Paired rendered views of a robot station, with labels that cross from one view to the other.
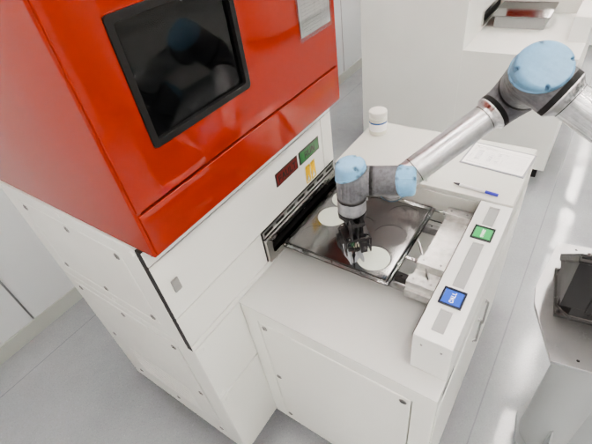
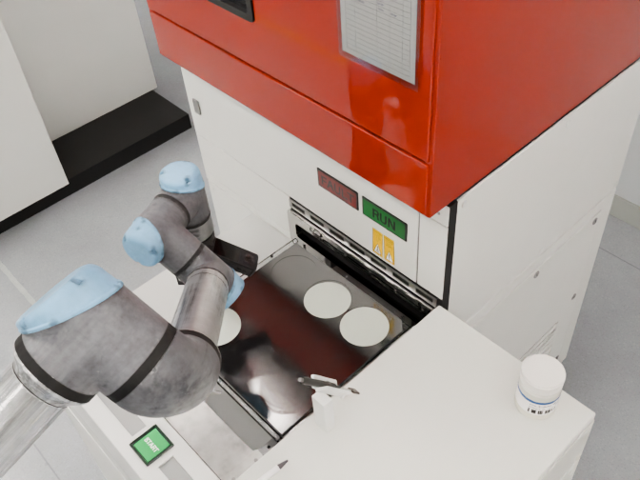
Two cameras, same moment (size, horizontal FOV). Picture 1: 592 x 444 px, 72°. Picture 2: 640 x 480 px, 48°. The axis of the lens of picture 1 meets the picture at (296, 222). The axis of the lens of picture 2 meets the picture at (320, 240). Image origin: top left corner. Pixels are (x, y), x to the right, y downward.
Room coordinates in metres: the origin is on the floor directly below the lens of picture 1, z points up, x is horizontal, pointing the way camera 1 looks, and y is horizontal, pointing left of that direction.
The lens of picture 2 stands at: (1.24, -1.09, 2.06)
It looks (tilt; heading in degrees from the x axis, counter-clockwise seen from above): 45 degrees down; 100
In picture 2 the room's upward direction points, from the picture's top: 6 degrees counter-clockwise
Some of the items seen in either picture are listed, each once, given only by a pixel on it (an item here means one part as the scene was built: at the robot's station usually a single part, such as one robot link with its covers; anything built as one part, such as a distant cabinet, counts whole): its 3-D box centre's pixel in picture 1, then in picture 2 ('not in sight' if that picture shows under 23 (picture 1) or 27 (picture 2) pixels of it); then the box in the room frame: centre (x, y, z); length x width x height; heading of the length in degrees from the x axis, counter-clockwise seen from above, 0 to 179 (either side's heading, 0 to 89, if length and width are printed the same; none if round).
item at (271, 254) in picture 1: (304, 211); (356, 270); (1.12, -0.03, 0.89); 0.44 x 0.02 x 0.10; 140
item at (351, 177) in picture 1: (351, 180); (184, 194); (0.82, -0.15, 1.21); 0.09 x 0.08 x 0.11; 73
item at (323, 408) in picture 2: not in sight; (330, 397); (1.11, -0.45, 1.03); 0.06 x 0.04 x 0.13; 50
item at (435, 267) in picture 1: (432, 265); not in sight; (0.78, -0.37, 0.89); 0.08 x 0.03 x 0.03; 50
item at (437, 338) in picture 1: (465, 280); (123, 421); (0.71, -0.44, 0.89); 0.55 x 0.09 x 0.14; 140
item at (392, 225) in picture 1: (358, 225); (290, 328); (0.99, -0.20, 0.90); 0.34 x 0.34 x 0.01; 50
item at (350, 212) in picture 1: (352, 204); (192, 225); (0.82, -0.15, 1.13); 0.08 x 0.08 x 0.05
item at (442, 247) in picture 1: (440, 255); (193, 423); (0.84, -0.42, 0.87); 0.36 x 0.08 x 0.03; 140
